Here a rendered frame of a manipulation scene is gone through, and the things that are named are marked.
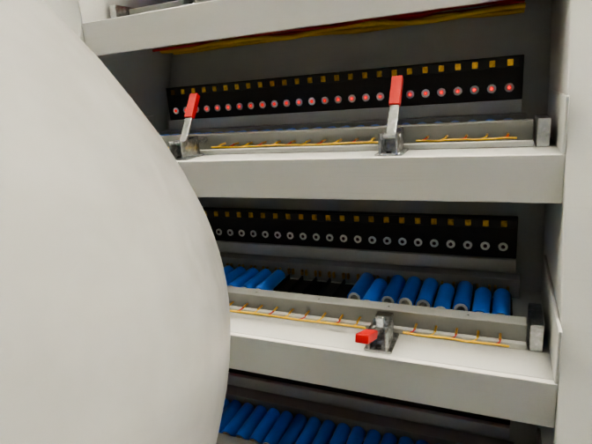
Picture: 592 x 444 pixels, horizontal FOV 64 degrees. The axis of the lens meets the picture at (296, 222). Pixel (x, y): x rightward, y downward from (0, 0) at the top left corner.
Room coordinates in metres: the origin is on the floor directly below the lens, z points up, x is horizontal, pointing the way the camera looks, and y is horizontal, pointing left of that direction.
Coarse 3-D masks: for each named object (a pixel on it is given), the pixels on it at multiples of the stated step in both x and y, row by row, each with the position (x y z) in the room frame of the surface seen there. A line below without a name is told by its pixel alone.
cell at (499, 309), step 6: (498, 294) 0.54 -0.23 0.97; (504, 294) 0.54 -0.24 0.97; (498, 300) 0.52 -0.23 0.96; (504, 300) 0.52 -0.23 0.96; (510, 300) 0.54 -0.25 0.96; (492, 306) 0.53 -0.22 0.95; (498, 306) 0.51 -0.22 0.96; (504, 306) 0.51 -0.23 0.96; (510, 306) 0.53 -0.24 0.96; (492, 312) 0.51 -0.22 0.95; (498, 312) 0.50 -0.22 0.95; (504, 312) 0.50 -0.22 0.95; (510, 312) 0.52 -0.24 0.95
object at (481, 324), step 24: (240, 288) 0.60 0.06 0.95; (240, 312) 0.57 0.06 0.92; (288, 312) 0.57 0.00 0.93; (312, 312) 0.56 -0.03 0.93; (336, 312) 0.54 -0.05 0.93; (360, 312) 0.53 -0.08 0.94; (408, 312) 0.51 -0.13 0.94; (432, 312) 0.50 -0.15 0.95; (456, 312) 0.50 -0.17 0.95; (432, 336) 0.49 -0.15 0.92; (480, 336) 0.48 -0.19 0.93; (504, 336) 0.47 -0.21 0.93
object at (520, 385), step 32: (320, 256) 0.68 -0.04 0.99; (352, 256) 0.66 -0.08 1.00; (384, 256) 0.64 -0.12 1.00; (416, 256) 0.62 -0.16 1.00; (448, 256) 0.61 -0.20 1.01; (480, 256) 0.60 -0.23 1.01; (544, 256) 0.55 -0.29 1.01; (544, 288) 0.53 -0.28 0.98; (256, 320) 0.57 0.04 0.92; (288, 320) 0.56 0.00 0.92; (544, 320) 0.51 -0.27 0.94; (256, 352) 0.54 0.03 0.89; (288, 352) 0.52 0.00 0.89; (320, 352) 0.50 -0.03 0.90; (352, 352) 0.49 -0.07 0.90; (416, 352) 0.48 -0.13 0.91; (448, 352) 0.47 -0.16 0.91; (480, 352) 0.47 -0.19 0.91; (512, 352) 0.46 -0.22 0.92; (544, 352) 0.46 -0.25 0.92; (320, 384) 0.51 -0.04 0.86; (352, 384) 0.50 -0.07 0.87; (384, 384) 0.48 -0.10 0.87; (416, 384) 0.47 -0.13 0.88; (448, 384) 0.45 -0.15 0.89; (480, 384) 0.44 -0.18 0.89; (512, 384) 0.43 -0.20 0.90; (544, 384) 0.42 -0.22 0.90; (512, 416) 0.44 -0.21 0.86; (544, 416) 0.43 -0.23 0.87
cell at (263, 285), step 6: (276, 270) 0.66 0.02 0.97; (270, 276) 0.64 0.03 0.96; (276, 276) 0.65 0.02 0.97; (282, 276) 0.66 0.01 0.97; (264, 282) 0.63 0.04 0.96; (270, 282) 0.63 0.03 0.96; (276, 282) 0.64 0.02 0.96; (258, 288) 0.61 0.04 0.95; (264, 288) 0.61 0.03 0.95; (270, 288) 0.63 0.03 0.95
